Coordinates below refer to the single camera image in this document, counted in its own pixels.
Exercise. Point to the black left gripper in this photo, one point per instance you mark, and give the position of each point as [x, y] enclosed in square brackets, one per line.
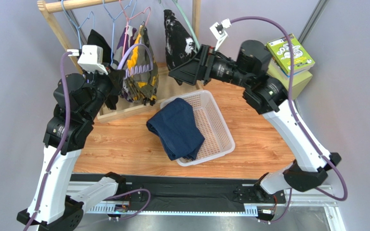
[114, 78]

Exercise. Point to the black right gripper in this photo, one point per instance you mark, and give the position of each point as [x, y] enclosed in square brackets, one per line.
[204, 64]

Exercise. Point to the lilac plastic hanger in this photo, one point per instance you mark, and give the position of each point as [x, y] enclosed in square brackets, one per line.
[139, 67]

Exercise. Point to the dark blue denim trousers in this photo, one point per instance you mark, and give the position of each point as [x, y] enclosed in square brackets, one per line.
[176, 128]

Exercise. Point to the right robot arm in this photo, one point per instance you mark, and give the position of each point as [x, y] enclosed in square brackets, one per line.
[269, 98]

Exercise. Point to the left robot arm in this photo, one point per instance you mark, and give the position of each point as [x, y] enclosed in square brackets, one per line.
[79, 99]

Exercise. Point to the grey yellow camouflage trousers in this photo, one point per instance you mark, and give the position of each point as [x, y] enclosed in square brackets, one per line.
[143, 87]

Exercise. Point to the black white splattered trousers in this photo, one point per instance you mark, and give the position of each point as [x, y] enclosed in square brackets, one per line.
[180, 46]

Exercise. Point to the purple grey patterned trousers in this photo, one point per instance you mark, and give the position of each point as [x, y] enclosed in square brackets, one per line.
[127, 39]

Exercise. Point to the pink hanger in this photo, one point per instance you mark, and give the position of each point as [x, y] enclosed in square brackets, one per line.
[131, 13]

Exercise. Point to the mint green hanger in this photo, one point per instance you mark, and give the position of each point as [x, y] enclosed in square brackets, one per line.
[186, 25]

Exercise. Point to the light blue hanger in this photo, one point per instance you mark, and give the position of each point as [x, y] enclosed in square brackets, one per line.
[76, 25]

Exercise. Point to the white perforated plastic basket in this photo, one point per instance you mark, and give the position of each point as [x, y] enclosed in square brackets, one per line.
[210, 121]

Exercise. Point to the blue book under stack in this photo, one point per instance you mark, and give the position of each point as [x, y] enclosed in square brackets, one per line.
[279, 70]

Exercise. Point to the wooden clothes rack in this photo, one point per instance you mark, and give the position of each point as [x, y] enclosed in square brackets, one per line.
[169, 88]

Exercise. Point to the green drawer cabinet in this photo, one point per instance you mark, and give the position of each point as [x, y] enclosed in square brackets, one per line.
[299, 81]

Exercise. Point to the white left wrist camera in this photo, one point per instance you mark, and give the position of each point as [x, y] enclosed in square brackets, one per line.
[90, 59]

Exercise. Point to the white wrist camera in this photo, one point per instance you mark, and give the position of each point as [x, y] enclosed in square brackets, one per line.
[90, 59]
[219, 32]

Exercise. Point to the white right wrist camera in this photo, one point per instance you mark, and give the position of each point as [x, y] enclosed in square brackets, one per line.
[219, 32]

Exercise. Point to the blue wire hanger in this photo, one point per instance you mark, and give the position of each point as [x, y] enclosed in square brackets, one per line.
[114, 19]

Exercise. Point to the aluminium corner post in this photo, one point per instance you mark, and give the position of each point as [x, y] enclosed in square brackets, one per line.
[312, 20]

